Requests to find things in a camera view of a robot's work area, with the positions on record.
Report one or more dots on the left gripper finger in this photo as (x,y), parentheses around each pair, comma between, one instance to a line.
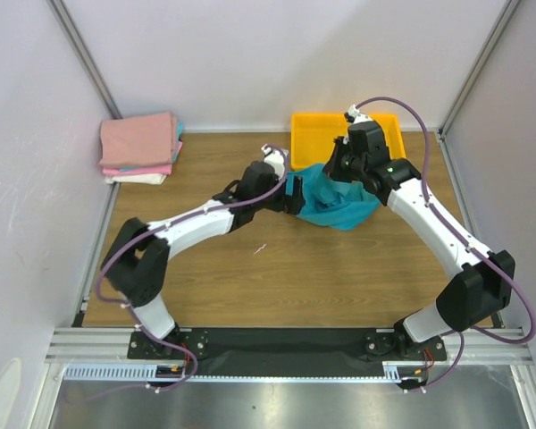
(293,204)
(295,186)

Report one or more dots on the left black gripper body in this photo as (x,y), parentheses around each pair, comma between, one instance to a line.
(274,201)

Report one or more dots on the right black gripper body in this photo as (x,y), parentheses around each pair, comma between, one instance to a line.
(335,160)

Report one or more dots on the teal t shirt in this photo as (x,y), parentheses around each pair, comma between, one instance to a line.
(338,205)

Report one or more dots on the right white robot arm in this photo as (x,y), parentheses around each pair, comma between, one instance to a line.
(478,277)

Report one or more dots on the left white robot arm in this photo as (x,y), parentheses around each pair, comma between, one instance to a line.
(137,261)

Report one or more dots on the yellow plastic tray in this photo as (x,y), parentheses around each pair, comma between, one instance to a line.
(313,134)

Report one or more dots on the small pink thread scrap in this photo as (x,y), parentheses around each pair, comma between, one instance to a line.
(260,248)

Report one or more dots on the bright pink folded shirt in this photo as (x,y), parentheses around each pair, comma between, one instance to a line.
(165,169)

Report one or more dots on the white folded shirt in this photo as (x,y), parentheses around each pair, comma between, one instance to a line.
(147,178)

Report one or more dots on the light blue folded shirt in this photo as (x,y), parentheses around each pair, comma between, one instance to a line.
(178,134)

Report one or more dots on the dusty pink folded shirt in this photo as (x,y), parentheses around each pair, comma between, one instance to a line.
(140,141)

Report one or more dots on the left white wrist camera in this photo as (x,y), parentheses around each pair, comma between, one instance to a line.
(276,158)

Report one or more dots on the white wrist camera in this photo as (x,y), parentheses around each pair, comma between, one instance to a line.
(358,120)
(276,158)

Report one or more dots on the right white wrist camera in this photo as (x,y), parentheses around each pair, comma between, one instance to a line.
(358,120)

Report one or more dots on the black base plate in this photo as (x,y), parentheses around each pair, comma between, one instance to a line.
(303,352)

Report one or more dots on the white slotted cable duct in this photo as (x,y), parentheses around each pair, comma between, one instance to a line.
(150,373)

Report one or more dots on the right aluminium corner post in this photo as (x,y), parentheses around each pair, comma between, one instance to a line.
(506,15)

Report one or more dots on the aluminium corner post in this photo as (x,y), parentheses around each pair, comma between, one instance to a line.
(506,15)
(80,48)

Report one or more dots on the aluminium frame rail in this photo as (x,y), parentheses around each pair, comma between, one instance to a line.
(111,344)

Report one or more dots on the left aluminium corner post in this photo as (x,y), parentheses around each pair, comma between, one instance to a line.
(80,48)

